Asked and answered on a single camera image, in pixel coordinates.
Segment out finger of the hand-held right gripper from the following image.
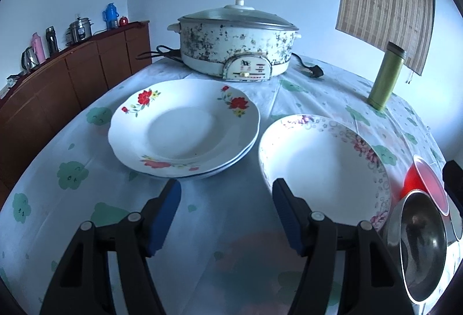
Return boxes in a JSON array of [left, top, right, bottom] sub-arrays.
[[443, 160, 463, 229]]

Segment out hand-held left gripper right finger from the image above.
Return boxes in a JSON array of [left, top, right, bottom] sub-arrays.
[[272, 178, 415, 315]]

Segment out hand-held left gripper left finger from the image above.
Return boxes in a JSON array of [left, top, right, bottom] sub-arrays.
[[39, 178, 182, 315]]

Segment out white plate pink floral rim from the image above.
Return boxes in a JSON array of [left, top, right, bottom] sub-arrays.
[[258, 114, 392, 232]]

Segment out stainless steel bowl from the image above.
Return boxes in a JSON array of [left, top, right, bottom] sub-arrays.
[[386, 190, 455, 305]]

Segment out white plate blue rim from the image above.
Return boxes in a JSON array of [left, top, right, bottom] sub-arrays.
[[116, 127, 260, 180]]

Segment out white tablecloth green cloud print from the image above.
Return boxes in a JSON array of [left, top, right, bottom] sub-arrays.
[[0, 55, 449, 315]]

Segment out white plate red flowers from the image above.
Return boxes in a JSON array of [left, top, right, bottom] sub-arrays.
[[108, 79, 261, 174]]

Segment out green thermos bottle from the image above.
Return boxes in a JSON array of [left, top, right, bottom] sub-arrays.
[[367, 41, 407, 110]]

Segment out brown wooden sideboard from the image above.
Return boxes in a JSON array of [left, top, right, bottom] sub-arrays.
[[0, 20, 153, 193]]

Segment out speckled white electric pot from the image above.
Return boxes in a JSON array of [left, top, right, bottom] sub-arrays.
[[167, 20, 302, 83]]

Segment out bamboo window blind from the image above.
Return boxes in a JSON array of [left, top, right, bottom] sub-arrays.
[[335, 0, 436, 76]]

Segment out stainless steel rice cooker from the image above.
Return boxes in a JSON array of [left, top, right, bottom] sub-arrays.
[[66, 16, 95, 44]]

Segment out blue water bottle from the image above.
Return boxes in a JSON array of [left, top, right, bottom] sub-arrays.
[[102, 3, 120, 30]]

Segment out glass pot lid white knob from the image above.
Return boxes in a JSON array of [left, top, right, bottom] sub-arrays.
[[180, 0, 299, 30]]

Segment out black thermos bottle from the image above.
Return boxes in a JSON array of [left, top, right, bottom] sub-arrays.
[[45, 26, 59, 56]]

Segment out steel electric kettle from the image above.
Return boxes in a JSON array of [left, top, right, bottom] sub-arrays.
[[21, 46, 40, 70]]

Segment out pink thermos bottle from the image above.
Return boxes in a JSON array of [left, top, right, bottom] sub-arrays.
[[31, 32, 46, 63]]

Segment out black power cord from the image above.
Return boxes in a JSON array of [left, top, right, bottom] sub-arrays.
[[137, 45, 324, 78]]

